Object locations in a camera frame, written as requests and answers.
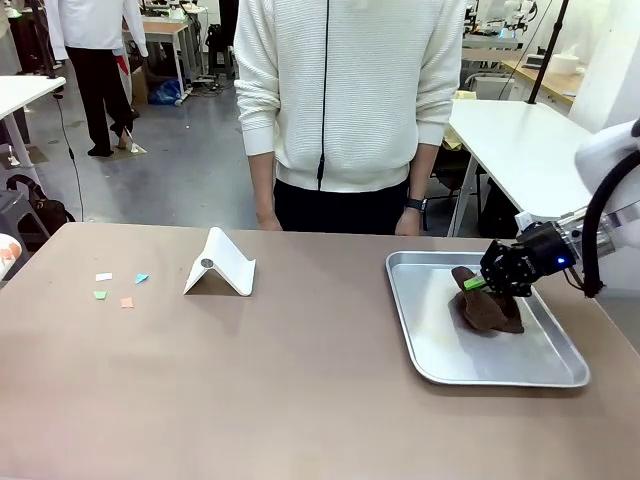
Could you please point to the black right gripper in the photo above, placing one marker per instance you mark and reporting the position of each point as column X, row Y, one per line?
column 545, row 252

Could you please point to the brown cloth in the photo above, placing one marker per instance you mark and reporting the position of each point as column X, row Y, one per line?
column 487, row 312

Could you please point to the person's right forearm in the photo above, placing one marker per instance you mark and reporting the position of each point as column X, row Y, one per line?
column 262, row 185

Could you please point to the person's left forearm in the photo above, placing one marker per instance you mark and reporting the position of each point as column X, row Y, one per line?
column 422, row 172

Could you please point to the person's left hand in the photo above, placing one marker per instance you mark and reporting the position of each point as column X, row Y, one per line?
column 407, row 224

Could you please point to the person's right hand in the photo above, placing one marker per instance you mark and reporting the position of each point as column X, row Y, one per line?
column 269, row 222

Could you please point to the silver metal tray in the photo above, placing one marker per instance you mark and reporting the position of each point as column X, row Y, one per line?
column 450, row 350

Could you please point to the black wristwatch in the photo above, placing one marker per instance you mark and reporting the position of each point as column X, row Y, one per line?
column 416, row 204

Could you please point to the large white table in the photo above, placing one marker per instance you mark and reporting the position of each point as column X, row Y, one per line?
column 520, row 145

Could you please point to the yellow cloth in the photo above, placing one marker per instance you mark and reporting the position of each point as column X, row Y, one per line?
column 452, row 137

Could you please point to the black trousers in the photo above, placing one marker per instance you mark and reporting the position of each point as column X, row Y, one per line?
column 345, row 210

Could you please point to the wooden top workbench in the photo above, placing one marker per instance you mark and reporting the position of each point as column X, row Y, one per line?
column 550, row 80

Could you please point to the white round container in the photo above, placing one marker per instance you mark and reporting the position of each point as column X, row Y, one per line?
column 566, row 62

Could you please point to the black tripod pole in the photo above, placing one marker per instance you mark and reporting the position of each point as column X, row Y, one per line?
column 545, row 55

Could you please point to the white knit sweater torso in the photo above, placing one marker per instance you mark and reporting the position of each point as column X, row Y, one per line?
column 345, row 90

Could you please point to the white folded stand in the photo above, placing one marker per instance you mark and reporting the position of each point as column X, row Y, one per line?
column 225, row 265

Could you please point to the black stool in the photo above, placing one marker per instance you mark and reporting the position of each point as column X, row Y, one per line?
column 220, row 50

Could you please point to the blue paper scrap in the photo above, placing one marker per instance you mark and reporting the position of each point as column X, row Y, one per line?
column 141, row 278

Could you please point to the orange paper scrap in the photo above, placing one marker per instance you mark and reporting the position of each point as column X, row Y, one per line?
column 126, row 302

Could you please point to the blue plastic bag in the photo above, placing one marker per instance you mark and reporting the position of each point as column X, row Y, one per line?
column 165, row 92

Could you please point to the white paper scrap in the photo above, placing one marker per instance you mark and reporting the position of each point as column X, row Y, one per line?
column 104, row 276

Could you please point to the green paper scrap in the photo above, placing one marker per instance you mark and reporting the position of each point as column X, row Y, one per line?
column 100, row 295

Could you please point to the cardboard box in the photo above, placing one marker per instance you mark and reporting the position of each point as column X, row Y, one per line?
column 140, row 85

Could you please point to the wooden top desk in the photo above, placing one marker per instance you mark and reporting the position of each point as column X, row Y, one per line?
column 165, row 30

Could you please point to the bystander in black trousers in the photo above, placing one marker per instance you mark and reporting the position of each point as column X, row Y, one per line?
column 95, row 75

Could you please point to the black backpack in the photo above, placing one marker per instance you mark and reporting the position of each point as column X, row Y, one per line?
column 42, row 205

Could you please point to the grey plastic stool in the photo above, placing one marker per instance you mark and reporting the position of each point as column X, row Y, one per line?
column 15, row 215

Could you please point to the small white table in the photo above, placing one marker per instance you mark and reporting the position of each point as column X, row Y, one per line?
column 25, row 92

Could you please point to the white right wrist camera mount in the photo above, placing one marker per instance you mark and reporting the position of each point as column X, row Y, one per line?
column 524, row 221

